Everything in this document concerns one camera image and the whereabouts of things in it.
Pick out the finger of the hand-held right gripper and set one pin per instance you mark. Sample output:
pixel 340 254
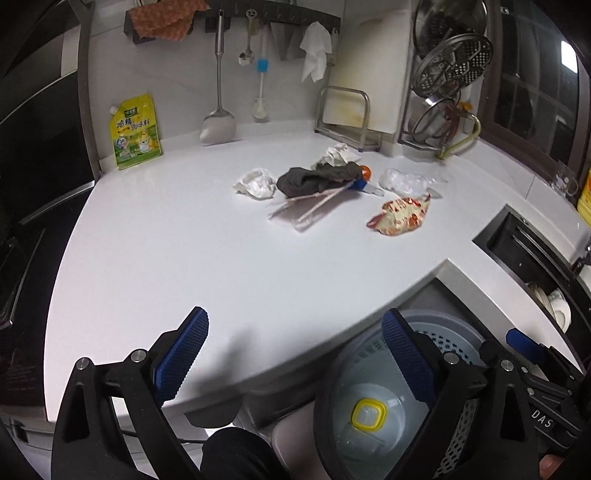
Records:
pixel 521 342

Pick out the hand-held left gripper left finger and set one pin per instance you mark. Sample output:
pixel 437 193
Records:
pixel 182 355

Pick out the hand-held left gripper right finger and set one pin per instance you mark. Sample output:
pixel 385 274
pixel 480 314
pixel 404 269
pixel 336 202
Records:
pixel 408 360

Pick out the grey perforated trash bin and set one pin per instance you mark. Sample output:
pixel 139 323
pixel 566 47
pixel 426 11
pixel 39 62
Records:
pixel 459 344

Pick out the red patterned snack wrapper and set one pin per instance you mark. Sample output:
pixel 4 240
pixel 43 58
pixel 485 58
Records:
pixel 401 213

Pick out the clear plastic bag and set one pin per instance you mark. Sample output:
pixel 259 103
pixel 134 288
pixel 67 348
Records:
pixel 406 181

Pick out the small blue plastic piece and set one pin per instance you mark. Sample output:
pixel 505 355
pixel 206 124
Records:
pixel 359 184

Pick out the clear plastic wrapper white label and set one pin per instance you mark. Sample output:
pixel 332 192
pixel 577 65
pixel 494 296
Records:
pixel 300 210

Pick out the white tissue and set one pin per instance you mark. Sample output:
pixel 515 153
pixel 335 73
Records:
pixel 256 182
pixel 339 154

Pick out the small orange round object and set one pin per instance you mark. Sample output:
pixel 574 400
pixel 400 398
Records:
pixel 364 171

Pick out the dark grey cloth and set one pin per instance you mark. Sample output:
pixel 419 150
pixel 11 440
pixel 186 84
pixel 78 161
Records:
pixel 304 180

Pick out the person's right hand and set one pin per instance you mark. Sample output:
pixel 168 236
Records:
pixel 549 467

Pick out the stack of white dishes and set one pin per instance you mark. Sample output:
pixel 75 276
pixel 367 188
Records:
pixel 558 309

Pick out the black kitchen sink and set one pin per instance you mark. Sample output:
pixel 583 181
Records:
pixel 512 244

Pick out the person's dark trouser leg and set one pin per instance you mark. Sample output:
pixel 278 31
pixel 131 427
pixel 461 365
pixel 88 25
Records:
pixel 240 454

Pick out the yellow bottle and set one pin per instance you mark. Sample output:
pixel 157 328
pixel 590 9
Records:
pixel 586 189

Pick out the printed glass cup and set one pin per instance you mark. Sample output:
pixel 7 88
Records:
pixel 565 177

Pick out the metal lid rack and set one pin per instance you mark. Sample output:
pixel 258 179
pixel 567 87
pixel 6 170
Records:
pixel 411 134

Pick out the yellow seasoning pouch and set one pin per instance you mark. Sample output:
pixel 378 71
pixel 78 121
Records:
pixel 136 134

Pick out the brown pot holder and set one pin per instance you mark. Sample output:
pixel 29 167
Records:
pixel 455 117

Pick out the metal spatula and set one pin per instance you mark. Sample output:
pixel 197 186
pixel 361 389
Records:
pixel 219 120

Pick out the glass pot lid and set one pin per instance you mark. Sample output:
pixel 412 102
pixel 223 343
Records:
pixel 431 121

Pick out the gas valve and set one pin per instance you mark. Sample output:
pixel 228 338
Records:
pixel 464 109

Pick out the black built-in oven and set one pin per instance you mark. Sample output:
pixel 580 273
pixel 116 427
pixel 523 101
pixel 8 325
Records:
pixel 37 161

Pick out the metal cutting board rack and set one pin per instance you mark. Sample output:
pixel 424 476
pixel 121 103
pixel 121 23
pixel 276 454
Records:
pixel 364 115

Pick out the blue and white brush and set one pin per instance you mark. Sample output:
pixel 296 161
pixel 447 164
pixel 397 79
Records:
pixel 262 87

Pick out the hexagon pattern steamer plate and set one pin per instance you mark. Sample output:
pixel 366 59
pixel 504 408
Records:
pixel 452 60

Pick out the white cutting board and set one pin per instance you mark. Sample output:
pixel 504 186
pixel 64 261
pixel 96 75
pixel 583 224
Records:
pixel 369 60

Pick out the metal spoon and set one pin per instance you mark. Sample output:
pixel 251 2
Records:
pixel 247 51

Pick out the hanging white cloth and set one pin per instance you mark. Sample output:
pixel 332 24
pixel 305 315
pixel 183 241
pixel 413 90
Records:
pixel 316 48

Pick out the perforated metal steamer basket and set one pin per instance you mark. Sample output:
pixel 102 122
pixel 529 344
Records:
pixel 448 18

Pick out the orange dish cloth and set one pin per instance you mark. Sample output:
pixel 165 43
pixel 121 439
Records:
pixel 161 18

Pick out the dark wooden window frame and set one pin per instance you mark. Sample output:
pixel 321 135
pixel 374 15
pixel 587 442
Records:
pixel 496 92

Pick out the dark wall utensil rail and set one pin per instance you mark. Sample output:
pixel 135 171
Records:
pixel 286 18

